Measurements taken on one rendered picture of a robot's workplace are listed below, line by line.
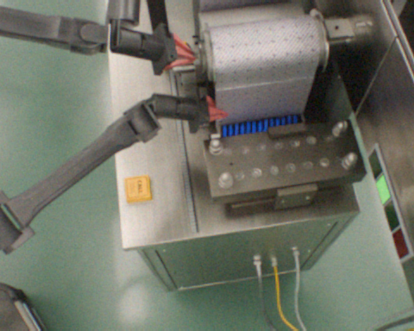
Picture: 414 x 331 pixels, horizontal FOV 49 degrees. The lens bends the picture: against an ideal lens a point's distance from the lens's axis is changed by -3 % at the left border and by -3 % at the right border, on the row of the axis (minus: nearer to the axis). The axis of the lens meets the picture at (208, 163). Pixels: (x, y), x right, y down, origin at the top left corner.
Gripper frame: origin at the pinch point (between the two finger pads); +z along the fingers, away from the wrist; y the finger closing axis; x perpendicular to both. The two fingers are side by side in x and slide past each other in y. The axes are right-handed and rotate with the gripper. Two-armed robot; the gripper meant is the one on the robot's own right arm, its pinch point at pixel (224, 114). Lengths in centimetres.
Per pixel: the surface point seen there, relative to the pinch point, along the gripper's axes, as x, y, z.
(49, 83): -135, -98, -19
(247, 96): 9.2, 0.3, 1.4
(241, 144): -2.8, 6.8, 5.4
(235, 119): -1.5, 0.3, 4.0
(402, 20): 48.0, 7.0, 9.8
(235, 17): 16.1, -17.7, -2.1
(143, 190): -25.3, 11.0, -13.8
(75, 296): -129, 21, -11
